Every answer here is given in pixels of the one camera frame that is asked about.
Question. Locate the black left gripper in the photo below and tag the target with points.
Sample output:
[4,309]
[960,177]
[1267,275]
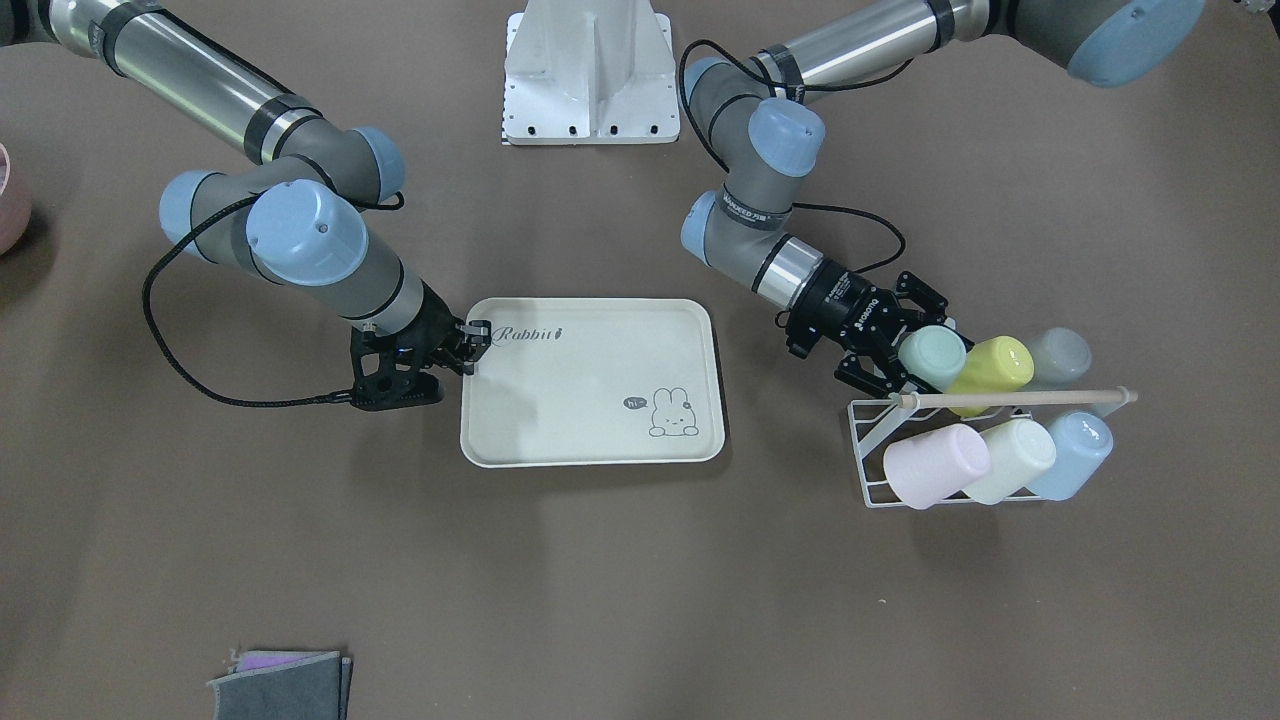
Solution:
[838,298]

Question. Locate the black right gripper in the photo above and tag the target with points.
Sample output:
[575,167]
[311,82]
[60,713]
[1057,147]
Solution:
[434,320]

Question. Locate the green cup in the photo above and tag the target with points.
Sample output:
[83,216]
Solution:
[935,355]

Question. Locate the white rabbit tray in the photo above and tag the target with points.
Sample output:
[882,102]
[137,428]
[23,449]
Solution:
[572,382]

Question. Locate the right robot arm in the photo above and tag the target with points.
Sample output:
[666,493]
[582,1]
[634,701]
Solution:
[296,218]

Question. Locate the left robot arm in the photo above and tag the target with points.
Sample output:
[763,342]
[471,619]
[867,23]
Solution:
[755,119]

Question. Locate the yellow cup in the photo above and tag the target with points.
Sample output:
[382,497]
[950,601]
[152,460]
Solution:
[1000,365]

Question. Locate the pink cup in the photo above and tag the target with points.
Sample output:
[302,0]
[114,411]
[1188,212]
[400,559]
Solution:
[924,470]

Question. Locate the grey cup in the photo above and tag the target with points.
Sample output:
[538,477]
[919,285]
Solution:
[1060,356]

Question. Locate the cream white cup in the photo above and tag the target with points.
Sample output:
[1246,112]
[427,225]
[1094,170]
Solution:
[1020,451]

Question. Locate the light blue cup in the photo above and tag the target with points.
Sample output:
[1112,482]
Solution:
[1083,441]

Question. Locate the grey folded cloth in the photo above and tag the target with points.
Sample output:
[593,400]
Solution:
[276,684]

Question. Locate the pink bowl with ice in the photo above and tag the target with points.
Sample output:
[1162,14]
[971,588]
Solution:
[16,202]

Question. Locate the white wire cup rack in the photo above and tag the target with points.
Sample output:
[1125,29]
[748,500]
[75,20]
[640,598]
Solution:
[876,424]

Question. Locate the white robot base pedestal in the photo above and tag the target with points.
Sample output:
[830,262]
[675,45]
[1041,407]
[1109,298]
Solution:
[589,73]

